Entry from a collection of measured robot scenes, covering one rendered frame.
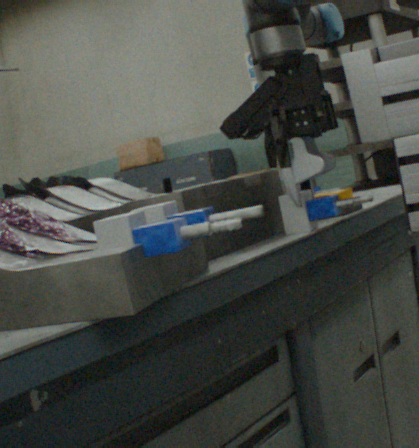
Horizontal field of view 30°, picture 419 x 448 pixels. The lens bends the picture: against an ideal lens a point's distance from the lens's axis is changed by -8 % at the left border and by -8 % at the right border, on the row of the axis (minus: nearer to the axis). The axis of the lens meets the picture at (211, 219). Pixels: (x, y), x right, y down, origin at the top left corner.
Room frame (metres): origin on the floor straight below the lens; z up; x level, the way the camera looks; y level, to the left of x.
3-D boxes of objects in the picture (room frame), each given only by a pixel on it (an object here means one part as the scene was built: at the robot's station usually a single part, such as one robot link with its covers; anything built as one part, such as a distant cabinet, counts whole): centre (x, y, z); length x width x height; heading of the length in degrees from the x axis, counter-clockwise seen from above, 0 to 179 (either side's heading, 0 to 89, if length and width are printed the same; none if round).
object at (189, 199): (1.22, 0.17, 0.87); 0.50 x 0.26 x 0.14; 58
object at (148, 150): (8.66, 0.60, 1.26); 0.42 x 0.33 x 0.29; 58
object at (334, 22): (1.46, -0.25, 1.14); 0.11 x 0.11 x 0.08; 60
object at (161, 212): (0.86, 0.01, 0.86); 0.13 x 0.05 x 0.05; 75
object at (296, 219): (1.12, -0.16, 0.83); 0.13 x 0.05 x 0.05; 69
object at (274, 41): (1.13, -0.15, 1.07); 0.08 x 0.08 x 0.05
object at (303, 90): (1.13, -0.15, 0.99); 0.09 x 0.08 x 0.12; 69
